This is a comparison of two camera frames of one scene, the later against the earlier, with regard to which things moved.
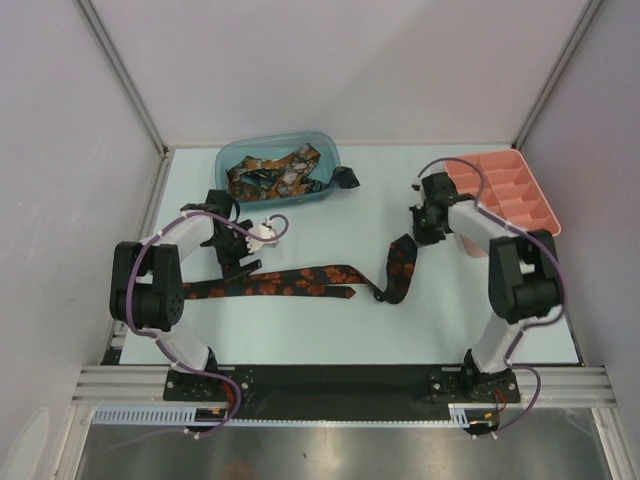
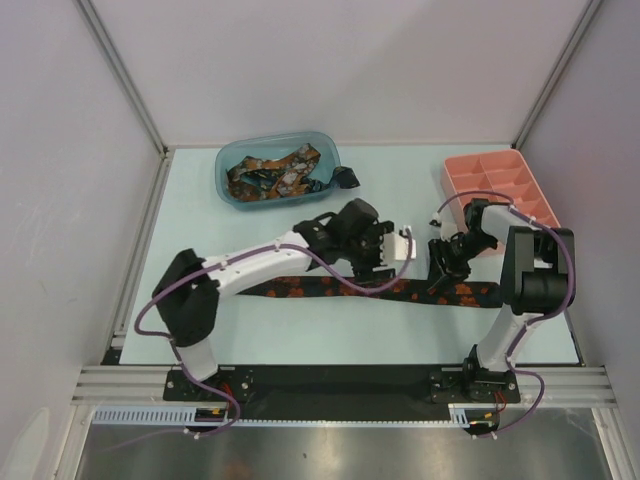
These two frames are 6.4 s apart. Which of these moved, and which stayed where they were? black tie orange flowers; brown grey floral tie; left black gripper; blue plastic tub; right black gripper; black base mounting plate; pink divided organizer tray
Moved: right black gripper; black tie orange flowers; left black gripper
Stayed: black base mounting plate; pink divided organizer tray; blue plastic tub; brown grey floral tie
